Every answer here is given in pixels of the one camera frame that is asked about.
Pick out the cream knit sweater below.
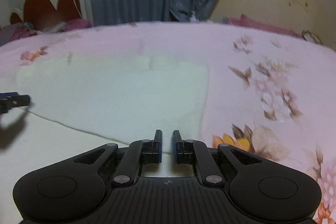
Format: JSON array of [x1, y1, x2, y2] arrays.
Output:
[[1, 53, 209, 223]]

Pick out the pile of clothes left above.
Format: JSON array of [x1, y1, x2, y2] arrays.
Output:
[[0, 23, 37, 46]]

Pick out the red heart headboard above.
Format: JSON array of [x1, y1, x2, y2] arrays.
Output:
[[9, 0, 87, 31]]

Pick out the pink floral bed sheet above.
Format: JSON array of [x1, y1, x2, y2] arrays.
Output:
[[1, 23, 335, 223]]

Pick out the magenta pillow left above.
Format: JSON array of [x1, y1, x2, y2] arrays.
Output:
[[56, 19, 92, 32]]

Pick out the magenta pillow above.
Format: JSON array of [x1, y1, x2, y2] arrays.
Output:
[[222, 14, 303, 39], [56, 19, 92, 32]]

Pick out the magenta pillow right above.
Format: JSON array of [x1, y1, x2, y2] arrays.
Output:
[[222, 14, 303, 39]]

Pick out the patterned cushion right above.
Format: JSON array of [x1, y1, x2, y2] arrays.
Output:
[[302, 30, 324, 46]]

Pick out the cream round headboard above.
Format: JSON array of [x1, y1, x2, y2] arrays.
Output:
[[209, 0, 330, 44]]

